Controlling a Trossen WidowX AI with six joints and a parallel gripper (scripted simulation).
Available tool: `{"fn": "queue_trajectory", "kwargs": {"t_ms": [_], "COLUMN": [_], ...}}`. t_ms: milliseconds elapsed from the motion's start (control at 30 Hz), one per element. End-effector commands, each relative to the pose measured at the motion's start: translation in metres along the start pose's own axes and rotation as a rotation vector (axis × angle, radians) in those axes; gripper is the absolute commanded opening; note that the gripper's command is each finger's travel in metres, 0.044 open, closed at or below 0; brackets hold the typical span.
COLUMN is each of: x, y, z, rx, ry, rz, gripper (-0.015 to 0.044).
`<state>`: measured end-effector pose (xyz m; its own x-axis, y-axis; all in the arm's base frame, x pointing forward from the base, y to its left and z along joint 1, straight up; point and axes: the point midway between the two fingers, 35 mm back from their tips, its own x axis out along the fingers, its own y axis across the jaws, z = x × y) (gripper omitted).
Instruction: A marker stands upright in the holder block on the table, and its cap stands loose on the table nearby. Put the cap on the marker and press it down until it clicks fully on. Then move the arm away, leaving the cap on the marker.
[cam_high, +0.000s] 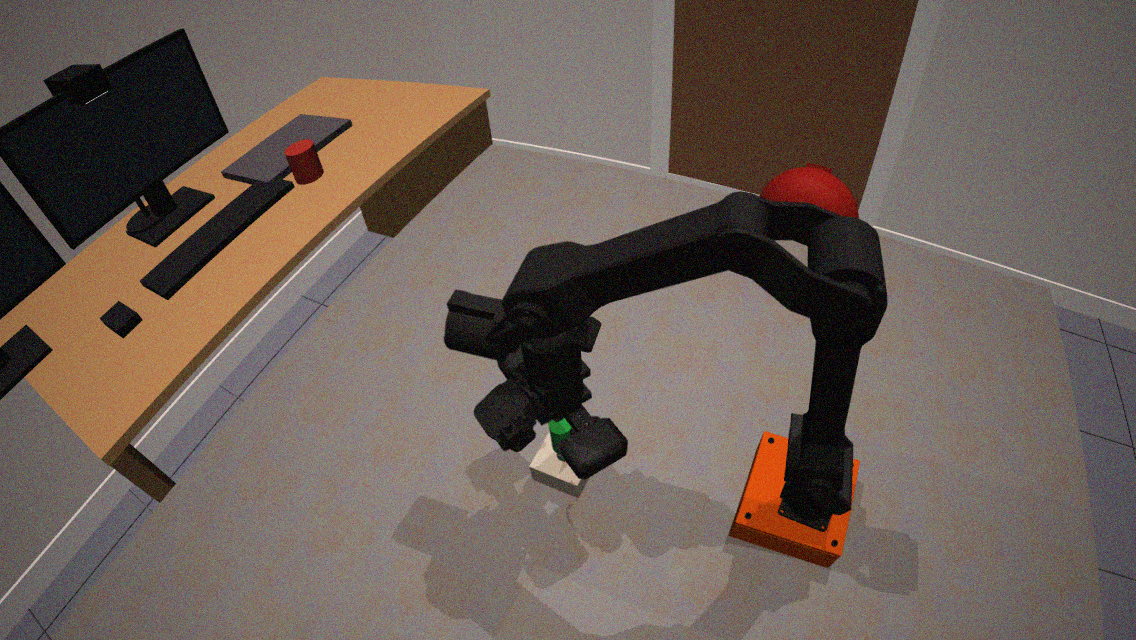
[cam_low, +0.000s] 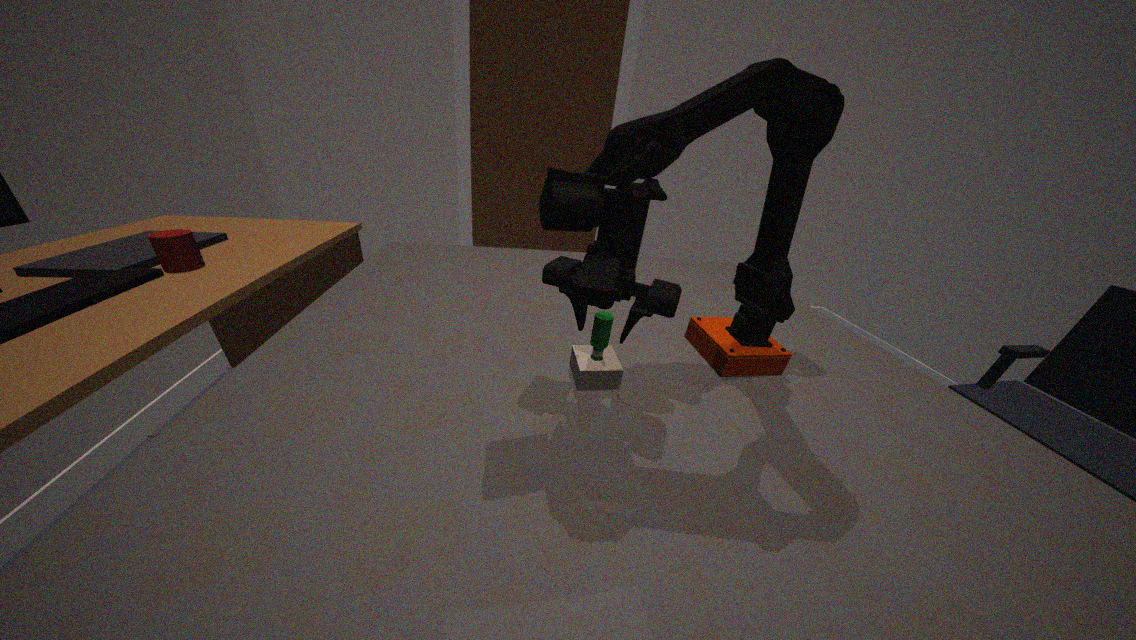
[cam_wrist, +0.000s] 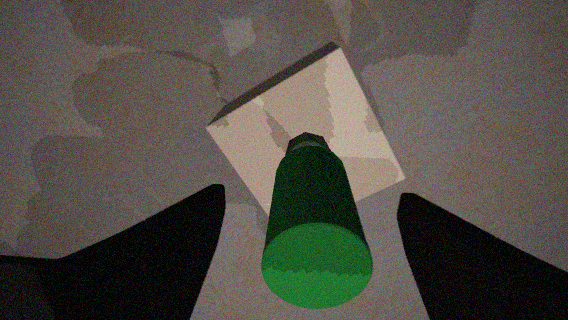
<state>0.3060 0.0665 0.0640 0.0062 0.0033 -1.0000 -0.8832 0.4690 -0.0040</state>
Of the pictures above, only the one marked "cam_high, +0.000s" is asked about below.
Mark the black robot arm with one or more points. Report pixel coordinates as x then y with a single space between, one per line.
547 307

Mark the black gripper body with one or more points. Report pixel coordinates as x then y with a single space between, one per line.
590 448

